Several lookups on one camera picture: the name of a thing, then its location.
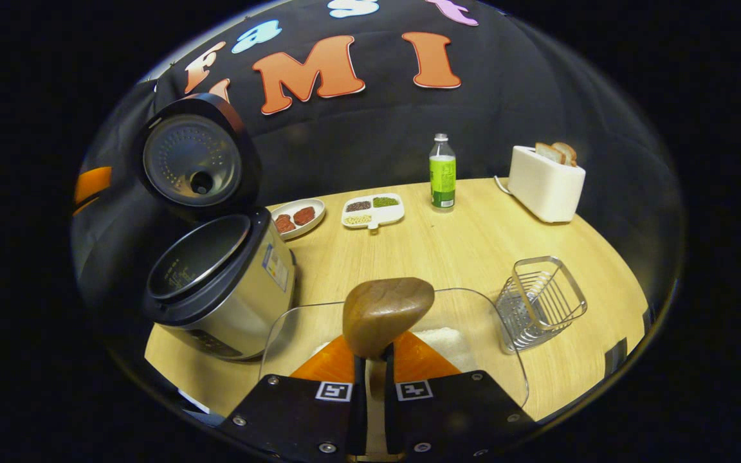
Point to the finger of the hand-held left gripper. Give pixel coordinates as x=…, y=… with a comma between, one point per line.
x=92, y=183

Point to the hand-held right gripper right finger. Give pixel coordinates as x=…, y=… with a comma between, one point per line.
x=460, y=418

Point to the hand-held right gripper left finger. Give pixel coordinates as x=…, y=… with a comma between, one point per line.
x=293, y=418

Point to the brown wooden spoon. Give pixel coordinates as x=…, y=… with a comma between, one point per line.
x=386, y=312

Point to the black and silver rice cooker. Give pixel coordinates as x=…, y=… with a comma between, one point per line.
x=229, y=289

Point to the clear plastic container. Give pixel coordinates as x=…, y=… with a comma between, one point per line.
x=493, y=360

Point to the red meat piece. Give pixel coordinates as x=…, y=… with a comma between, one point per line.
x=284, y=224
x=304, y=215

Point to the round white plate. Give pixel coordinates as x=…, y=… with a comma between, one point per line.
x=314, y=207

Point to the white divided dish with beans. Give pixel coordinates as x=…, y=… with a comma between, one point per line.
x=370, y=212

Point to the green label clear bottle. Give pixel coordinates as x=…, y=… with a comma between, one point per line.
x=442, y=177

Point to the white toaster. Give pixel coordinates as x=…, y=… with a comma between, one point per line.
x=544, y=186

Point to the black backdrop cloth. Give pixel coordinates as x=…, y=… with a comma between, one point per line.
x=525, y=96

